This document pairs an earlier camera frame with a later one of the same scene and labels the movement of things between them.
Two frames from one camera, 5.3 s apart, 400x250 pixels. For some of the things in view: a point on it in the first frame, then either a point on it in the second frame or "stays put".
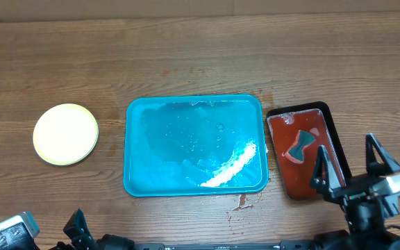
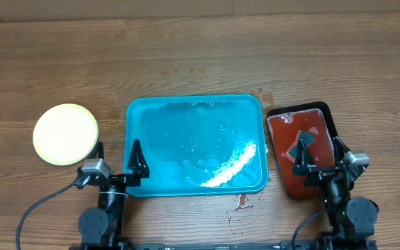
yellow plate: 65,133 stays put
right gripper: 326,178 to 318,173
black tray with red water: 297,130 stays put
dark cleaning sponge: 296,152 stays put
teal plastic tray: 191,145 stays put
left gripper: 80,239 to 141,171
